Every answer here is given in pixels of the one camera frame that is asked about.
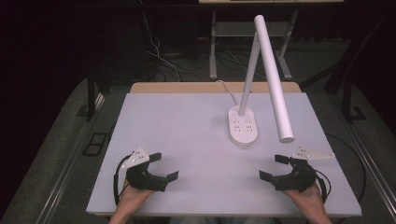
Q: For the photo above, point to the white desk lamp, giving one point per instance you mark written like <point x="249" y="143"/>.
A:
<point x="243" y="129"/>

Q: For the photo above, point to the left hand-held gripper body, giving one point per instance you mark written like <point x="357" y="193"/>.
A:
<point x="145" y="181"/>

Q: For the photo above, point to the person's left hand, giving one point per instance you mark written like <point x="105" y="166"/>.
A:
<point x="132" y="199"/>

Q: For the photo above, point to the person's right hand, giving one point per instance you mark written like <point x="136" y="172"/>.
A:
<point x="309" y="199"/>

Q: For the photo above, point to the grey metal table frame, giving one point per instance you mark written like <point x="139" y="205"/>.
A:
<point x="213" y="56"/>

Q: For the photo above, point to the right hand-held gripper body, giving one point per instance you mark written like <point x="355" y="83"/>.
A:
<point x="297" y="180"/>

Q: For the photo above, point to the black metal stand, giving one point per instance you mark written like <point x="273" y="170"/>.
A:
<point x="91" y="93"/>
<point x="348" y="99"/>

